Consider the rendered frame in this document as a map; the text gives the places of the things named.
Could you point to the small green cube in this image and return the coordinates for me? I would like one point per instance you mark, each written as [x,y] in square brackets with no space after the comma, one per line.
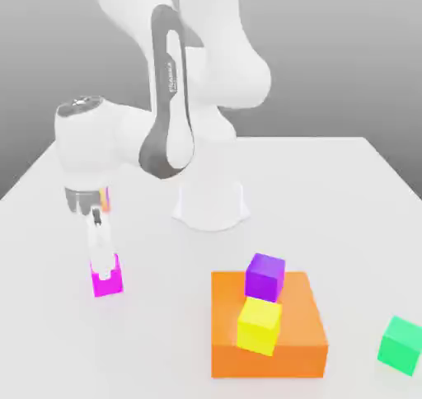
[400,346]

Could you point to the small yellow cube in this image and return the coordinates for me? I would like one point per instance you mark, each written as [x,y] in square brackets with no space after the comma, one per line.
[258,326]

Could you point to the small purple cube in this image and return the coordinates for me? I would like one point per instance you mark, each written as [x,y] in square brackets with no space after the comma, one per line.
[263,278]

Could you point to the small magenta cube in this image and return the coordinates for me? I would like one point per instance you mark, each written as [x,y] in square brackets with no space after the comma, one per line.
[107,286]

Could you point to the large orange box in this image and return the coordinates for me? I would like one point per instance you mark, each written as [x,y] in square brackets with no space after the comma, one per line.
[296,356]

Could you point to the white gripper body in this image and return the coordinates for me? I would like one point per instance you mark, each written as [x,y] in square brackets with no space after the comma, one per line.
[100,244]

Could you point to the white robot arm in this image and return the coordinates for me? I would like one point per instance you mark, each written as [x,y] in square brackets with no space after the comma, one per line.
[201,85]

